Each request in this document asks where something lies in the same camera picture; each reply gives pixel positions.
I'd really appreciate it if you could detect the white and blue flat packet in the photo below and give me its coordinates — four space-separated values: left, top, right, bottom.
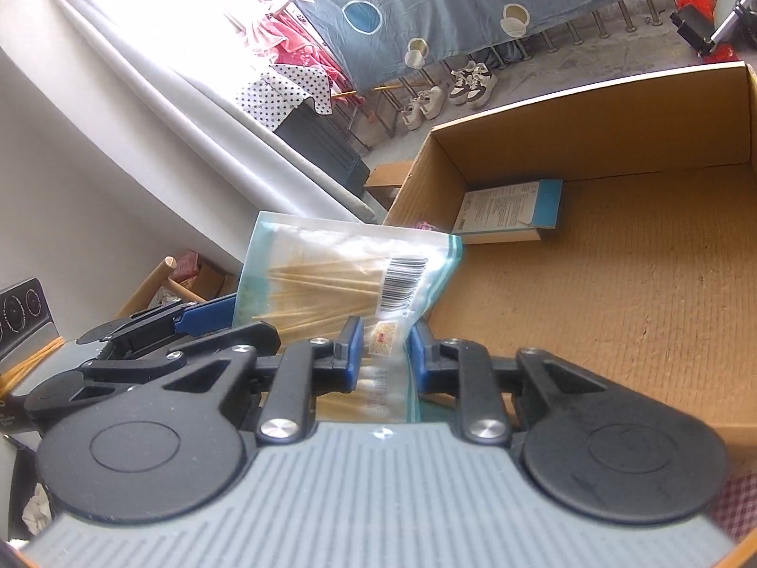
454 179 564 245

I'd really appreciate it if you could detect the small flat cardboard piece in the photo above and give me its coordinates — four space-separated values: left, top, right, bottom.
363 161 416 212

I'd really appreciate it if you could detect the small red box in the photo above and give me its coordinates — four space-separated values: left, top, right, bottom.
174 250 203 283

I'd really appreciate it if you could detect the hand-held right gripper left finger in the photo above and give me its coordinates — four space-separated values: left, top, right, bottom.
162 316 364 444

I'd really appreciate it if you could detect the black white polka dot cloth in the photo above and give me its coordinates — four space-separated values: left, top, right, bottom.
235 62 335 131

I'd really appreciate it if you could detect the wooden stick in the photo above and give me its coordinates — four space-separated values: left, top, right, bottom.
115 256 178 319

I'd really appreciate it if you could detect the clear bag of cotton swabs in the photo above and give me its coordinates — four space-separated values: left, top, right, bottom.
233 211 465 424

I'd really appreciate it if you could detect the white curtain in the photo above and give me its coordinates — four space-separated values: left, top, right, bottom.
0 0 372 224

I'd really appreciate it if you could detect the pink checkered cloth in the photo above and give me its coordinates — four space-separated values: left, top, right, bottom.
706 472 757 548

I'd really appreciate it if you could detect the blue printed bedsheet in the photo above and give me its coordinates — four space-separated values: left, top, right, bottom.
294 0 651 94

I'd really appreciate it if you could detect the dark storage crate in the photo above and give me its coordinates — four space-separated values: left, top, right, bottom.
275 103 371 197

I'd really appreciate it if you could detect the brown cardboard box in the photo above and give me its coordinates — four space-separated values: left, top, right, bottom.
383 62 757 463

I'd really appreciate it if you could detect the red pink clothing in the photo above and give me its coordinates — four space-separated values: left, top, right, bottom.
245 9 356 97

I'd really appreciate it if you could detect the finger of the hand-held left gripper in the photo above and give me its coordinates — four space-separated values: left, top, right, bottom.
77 293 238 362
24 320 282 424

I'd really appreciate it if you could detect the white brown sneaker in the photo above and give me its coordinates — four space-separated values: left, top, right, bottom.
448 68 475 105
467 61 499 109

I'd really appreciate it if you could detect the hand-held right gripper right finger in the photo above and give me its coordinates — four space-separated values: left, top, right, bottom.
408 322 611 446

